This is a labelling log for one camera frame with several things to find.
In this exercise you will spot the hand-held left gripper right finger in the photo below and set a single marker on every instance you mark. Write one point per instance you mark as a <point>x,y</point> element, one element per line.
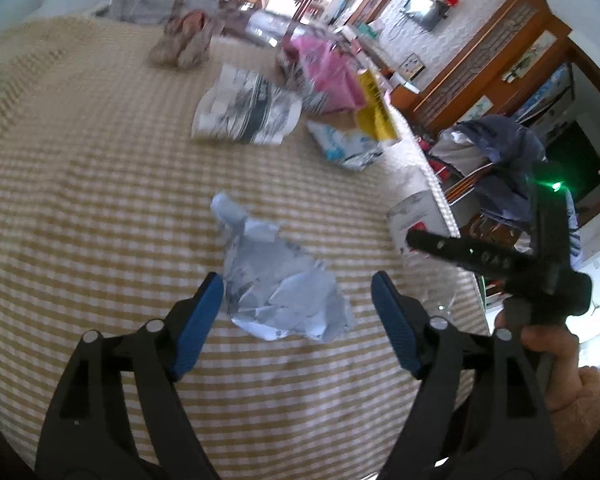
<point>395,327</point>

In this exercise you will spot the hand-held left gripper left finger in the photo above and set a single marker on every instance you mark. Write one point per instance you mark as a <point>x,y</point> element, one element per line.
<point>195,327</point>

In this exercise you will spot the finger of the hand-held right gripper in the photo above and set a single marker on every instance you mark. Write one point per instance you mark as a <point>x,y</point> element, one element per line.
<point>460,252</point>

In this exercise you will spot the yellow cardboard box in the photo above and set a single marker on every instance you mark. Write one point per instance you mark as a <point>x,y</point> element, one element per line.
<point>375,110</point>

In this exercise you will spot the pink printed plastic bag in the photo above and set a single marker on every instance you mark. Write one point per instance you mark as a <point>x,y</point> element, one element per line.
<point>330,75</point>

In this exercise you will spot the person's right hand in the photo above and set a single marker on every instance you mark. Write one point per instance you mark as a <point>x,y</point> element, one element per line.
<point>562,355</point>

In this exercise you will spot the carved wooden chair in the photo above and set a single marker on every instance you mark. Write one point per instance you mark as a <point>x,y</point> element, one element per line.
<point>472,185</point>

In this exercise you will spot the blue silver foil wrapper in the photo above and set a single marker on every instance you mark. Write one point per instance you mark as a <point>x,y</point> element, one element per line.
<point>350,147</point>

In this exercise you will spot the yellow striped tablecloth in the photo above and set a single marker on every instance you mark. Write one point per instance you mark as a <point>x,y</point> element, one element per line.
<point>105,185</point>

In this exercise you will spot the wooden television cabinet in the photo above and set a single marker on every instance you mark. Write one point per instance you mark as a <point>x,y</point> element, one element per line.
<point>395,77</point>

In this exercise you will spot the small crumpled brown paper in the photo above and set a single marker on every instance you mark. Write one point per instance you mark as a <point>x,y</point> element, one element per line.
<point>182,42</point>

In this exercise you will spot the small picture frame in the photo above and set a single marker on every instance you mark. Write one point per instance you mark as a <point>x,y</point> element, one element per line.
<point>412,66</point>

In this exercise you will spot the wall mounted television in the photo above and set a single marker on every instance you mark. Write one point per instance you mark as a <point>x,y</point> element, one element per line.
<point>425,7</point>

